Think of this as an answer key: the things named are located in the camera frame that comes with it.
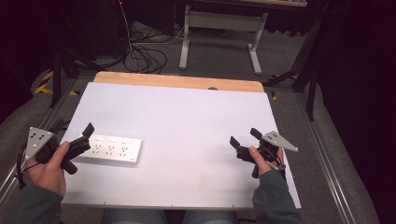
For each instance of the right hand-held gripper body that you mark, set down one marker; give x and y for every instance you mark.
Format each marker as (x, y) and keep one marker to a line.
(278, 140)

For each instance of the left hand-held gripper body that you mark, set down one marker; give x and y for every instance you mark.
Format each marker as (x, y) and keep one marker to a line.
(39, 141)

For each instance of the white power strip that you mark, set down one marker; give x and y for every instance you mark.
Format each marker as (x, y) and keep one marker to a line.
(115, 151)

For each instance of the person's right hand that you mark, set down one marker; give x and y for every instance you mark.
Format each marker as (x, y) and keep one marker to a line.
(267, 165)

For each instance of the person's left hand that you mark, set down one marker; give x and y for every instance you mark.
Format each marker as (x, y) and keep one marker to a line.
(48, 174)

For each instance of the white board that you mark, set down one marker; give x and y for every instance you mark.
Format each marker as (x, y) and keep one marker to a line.
(186, 130)

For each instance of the yellow black floor tape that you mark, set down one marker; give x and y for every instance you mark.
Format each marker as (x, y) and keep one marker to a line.
(43, 88)

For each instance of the black metal stand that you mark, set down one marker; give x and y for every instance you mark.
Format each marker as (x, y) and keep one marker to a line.
(311, 90)

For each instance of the black tripod stand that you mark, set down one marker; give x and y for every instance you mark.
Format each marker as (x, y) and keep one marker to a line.
(56, 77)

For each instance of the person's right leg in jeans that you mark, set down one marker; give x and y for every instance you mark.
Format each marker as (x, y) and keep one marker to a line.
(210, 217)

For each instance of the person's leg in jeans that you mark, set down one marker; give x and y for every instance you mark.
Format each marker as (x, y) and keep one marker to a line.
(134, 217)
(210, 217)

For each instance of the wooden table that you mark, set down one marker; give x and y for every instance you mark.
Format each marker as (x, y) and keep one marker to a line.
(174, 81)

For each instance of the person's left leg in jeans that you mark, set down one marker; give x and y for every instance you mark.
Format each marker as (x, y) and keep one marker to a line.
(134, 217)

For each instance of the wooden desk top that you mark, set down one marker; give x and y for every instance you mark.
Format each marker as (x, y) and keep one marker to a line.
(264, 2)

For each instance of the aluminium floor rail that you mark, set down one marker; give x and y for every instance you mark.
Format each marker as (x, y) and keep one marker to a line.
(31, 137)
(323, 155)

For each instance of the grey metal desk frame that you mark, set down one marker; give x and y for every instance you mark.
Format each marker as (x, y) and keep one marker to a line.
(222, 20)

